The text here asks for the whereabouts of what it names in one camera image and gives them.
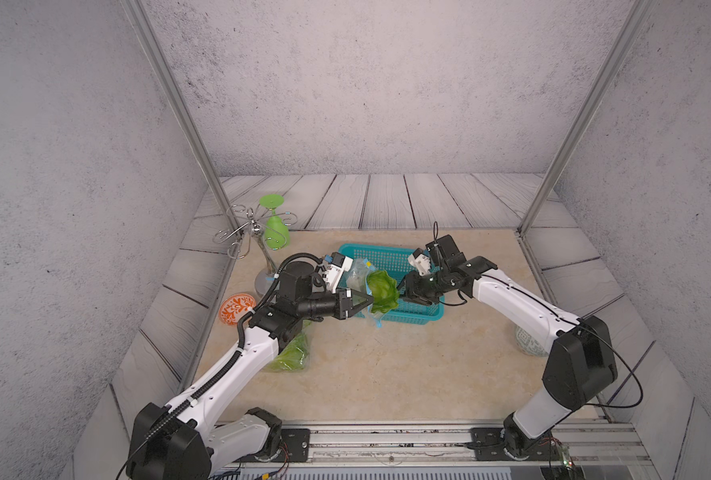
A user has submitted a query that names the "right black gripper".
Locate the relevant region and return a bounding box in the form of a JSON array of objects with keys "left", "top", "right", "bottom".
[{"left": 389, "top": 270, "right": 449, "bottom": 306}]

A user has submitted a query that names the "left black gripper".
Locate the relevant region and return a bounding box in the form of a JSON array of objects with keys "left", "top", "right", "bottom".
[{"left": 294, "top": 287, "right": 373, "bottom": 322}]

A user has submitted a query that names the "chinese cabbage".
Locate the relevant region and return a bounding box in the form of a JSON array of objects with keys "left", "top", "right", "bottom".
[
  {"left": 367, "top": 270, "right": 399, "bottom": 314},
  {"left": 266, "top": 329, "right": 310, "bottom": 373}
]

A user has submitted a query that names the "teal plastic basket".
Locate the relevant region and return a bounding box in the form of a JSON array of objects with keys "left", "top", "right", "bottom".
[{"left": 338, "top": 243, "right": 445, "bottom": 325}]

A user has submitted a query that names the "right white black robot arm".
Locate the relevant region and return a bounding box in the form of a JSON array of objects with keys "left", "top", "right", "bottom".
[{"left": 399, "top": 235, "right": 623, "bottom": 460}]

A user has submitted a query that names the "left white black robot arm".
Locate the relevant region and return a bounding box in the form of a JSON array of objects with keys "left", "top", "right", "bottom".
[{"left": 118, "top": 252, "right": 373, "bottom": 479}]

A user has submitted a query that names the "green plastic goblet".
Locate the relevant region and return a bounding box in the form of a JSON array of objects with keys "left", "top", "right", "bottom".
[{"left": 259, "top": 194, "right": 289, "bottom": 250}]

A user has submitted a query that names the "orange patterned small dish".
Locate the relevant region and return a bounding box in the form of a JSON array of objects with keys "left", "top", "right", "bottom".
[{"left": 218, "top": 293, "right": 256, "bottom": 326}]

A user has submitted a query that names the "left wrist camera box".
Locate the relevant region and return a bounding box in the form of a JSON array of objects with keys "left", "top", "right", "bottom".
[{"left": 321, "top": 252, "right": 353, "bottom": 293}]

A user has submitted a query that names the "right metal frame post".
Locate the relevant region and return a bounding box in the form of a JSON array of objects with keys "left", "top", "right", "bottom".
[{"left": 517, "top": 0, "right": 655, "bottom": 238}]

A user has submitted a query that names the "metal frame post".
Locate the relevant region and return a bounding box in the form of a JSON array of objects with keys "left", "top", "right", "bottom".
[
  {"left": 120, "top": 0, "right": 237, "bottom": 226},
  {"left": 517, "top": 0, "right": 655, "bottom": 238}
]

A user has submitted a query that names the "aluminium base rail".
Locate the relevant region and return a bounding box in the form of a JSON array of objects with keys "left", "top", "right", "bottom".
[{"left": 129, "top": 421, "right": 659, "bottom": 480}]

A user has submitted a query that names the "left metal frame post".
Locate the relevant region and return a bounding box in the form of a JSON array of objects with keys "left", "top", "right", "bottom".
[{"left": 120, "top": 0, "right": 237, "bottom": 226}]

